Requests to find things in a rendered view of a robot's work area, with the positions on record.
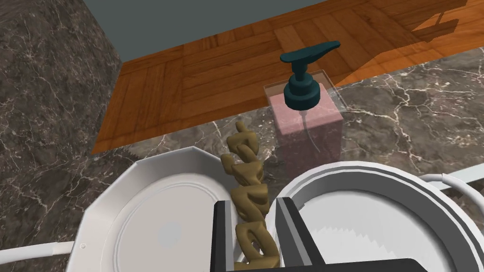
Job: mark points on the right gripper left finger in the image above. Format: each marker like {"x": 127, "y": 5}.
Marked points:
{"x": 220, "y": 238}

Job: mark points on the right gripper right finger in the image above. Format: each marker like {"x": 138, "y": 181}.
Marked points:
{"x": 295, "y": 234}

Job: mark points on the white angular-rimmed plate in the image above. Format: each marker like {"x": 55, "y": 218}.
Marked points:
{"x": 151, "y": 215}

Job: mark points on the white round bowl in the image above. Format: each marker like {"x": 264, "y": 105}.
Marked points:
{"x": 378, "y": 219}

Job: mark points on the pink soap dispenser, teal pump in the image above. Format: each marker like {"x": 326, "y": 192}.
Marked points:
{"x": 307, "y": 113}

